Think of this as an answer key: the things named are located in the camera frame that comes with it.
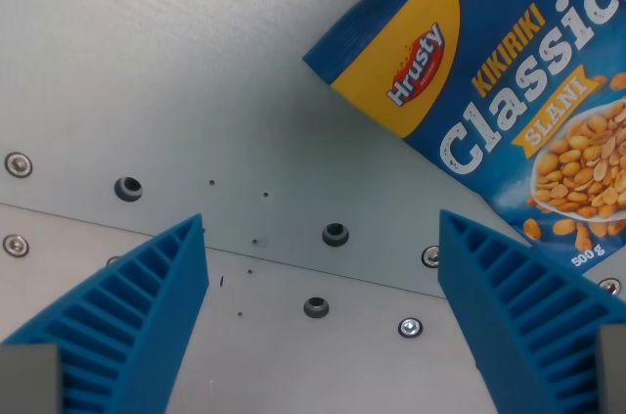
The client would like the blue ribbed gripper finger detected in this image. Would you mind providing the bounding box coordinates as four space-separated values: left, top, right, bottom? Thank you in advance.
0 212 211 414
437 208 626 414

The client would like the blue Hrusty peanut bag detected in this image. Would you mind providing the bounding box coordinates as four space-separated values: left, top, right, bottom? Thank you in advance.
301 0 626 285

